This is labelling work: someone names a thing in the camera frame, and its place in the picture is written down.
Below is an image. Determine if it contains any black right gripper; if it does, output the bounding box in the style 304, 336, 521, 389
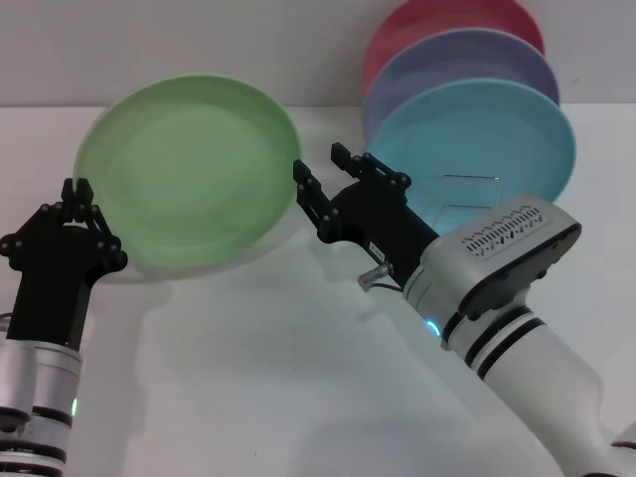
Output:
293, 142, 441, 288

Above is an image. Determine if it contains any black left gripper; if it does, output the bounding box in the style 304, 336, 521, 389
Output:
0, 179, 129, 352

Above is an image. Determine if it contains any green round plate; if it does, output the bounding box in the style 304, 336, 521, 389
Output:
72, 74, 302, 269

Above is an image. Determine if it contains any light blue round plate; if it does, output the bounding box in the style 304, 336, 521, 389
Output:
366, 77, 578, 235

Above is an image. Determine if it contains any red round plate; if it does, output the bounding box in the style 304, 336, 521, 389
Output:
362, 0, 546, 100

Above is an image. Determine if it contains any purple round plate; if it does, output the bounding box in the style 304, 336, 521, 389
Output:
362, 28, 561, 145

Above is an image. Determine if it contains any metal plug with black cable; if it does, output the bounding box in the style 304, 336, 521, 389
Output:
358, 261, 404, 295

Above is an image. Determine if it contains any metal wire plate rack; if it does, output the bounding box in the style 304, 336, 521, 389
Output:
431, 173, 502, 235

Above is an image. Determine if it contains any white vented wrist camera box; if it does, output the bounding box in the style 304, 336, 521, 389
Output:
419, 194, 583, 322

